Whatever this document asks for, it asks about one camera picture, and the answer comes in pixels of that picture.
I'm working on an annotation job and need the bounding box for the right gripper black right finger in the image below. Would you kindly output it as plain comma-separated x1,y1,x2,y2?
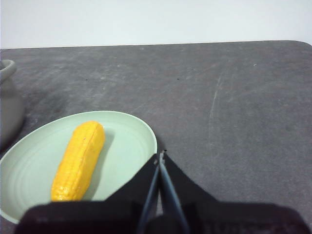
161,150,303,234

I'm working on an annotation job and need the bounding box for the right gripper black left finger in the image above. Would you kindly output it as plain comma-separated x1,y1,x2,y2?
14,153,161,234

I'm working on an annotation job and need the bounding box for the yellow corn cob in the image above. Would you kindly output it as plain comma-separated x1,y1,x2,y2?
50,121,106,202

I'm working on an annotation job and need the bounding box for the pale green round plate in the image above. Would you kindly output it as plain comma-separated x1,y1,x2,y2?
0,111,158,224

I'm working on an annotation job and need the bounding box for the pale green electric steamer pot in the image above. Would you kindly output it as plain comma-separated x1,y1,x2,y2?
0,59,25,150

